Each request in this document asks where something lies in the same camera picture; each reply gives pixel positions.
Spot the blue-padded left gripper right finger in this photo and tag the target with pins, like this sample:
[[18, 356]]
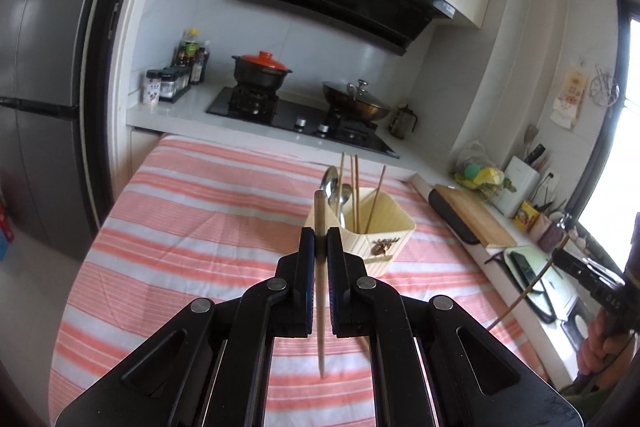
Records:
[[349, 316]]

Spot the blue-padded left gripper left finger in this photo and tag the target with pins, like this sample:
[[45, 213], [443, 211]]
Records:
[[295, 310]]

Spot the round steel spoon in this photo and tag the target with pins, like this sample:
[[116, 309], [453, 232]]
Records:
[[345, 195]]

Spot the oval steel spoon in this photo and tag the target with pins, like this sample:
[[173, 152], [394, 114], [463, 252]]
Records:
[[329, 187]]

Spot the person's right hand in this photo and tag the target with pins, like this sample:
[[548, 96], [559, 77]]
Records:
[[607, 356]]

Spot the cream ribbed utensil holder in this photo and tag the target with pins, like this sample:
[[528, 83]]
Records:
[[390, 231]]

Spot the black smartphone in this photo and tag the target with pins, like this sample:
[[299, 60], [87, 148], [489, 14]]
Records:
[[523, 267]]

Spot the yellow snack packet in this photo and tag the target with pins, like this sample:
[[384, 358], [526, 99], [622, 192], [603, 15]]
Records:
[[526, 216]]

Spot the pink white striped tablecloth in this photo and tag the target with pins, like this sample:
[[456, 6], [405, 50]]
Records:
[[202, 220]]

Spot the wooden cutting board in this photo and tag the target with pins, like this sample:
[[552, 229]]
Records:
[[469, 218]]

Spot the white knife block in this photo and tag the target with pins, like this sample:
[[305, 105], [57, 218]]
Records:
[[524, 178]]

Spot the black gas stove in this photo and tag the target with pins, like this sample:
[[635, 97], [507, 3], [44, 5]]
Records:
[[269, 110]]

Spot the dark glass french press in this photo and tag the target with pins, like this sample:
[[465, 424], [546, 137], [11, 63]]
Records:
[[403, 122]]

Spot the bag of green yellow produce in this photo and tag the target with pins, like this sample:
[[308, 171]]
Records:
[[474, 170]]

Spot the black wok glass lid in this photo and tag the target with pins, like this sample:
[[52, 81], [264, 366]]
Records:
[[354, 101]]

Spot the black pot red lid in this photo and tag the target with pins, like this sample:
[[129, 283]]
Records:
[[259, 71]]

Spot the spice jar rack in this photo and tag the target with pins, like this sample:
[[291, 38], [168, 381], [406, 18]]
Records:
[[174, 82]]

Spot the white labelled spice jar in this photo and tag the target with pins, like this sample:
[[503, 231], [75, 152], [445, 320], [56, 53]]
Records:
[[151, 85]]

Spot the sauce bottles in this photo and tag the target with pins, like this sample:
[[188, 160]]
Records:
[[193, 54]]

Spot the grey refrigerator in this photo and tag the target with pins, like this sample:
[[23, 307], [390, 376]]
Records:
[[43, 174]]

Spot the wall calendar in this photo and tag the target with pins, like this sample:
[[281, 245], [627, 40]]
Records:
[[566, 105]]

